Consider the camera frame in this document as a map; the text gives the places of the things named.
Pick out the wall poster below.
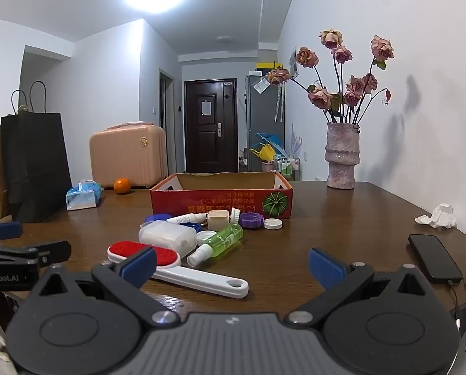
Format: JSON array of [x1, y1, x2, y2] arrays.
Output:
[[288, 47, 301, 77]]

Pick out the black smartphone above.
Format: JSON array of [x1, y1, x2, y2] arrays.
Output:
[[408, 233, 463, 284]]

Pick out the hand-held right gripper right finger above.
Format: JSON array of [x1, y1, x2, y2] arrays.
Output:
[[283, 247, 437, 327]]

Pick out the dried pink roses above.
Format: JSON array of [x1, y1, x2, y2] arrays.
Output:
[[266, 29, 395, 126]]

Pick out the smooth blue lid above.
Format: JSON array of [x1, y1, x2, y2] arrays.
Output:
[[145, 213, 173, 226]]

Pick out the clear plastic swab box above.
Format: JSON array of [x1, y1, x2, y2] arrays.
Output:
[[138, 220, 198, 259]]

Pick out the wire rack with bottles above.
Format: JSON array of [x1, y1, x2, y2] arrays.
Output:
[[274, 155, 301, 181]]

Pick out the green spray bottle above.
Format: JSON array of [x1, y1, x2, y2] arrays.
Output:
[[187, 223, 244, 268]]

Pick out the pink suitcase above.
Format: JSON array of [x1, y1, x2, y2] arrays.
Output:
[[89, 122, 168, 189]]

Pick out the black paper bag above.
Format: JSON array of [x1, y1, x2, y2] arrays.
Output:
[[0, 81, 73, 223]]

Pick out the purple flower wall decal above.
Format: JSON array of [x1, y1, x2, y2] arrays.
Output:
[[291, 124, 304, 158]]

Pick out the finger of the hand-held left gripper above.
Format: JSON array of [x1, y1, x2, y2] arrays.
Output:
[[0, 221, 23, 243], [0, 241, 72, 268]]

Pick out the side room door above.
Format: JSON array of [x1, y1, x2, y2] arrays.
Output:
[[159, 71, 177, 173]]

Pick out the blue tissue pack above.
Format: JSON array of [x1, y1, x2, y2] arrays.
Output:
[[66, 179, 104, 212]]

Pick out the red cardboard box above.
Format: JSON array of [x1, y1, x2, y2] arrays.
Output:
[[150, 172, 294, 219]]

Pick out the grey refrigerator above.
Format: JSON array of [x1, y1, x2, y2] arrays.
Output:
[[244, 71, 287, 173]]

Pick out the white spray bottle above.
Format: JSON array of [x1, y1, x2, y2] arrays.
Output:
[[166, 212, 208, 226]]

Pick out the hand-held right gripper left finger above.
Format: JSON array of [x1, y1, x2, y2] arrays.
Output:
[[29, 247, 181, 329]]

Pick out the yellow and blue bundle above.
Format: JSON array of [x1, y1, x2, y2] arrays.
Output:
[[250, 133, 286, 163]]

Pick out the crumpled white tissue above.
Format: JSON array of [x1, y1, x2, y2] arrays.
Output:
[[414, 203, 457, 229]]

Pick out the cream cube charger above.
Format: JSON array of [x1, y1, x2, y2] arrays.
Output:
[[206, 210, 232, 231]]

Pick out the dark brown entrance door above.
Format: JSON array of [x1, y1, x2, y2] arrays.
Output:
[[183, 79, 237, 174]]

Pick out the purple bottle cap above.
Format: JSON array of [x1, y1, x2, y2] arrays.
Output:
[[238, 212, 265, 229]]

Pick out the red and white lint brush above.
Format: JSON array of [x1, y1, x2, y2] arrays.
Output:
[[107, 241, 250, 299]]

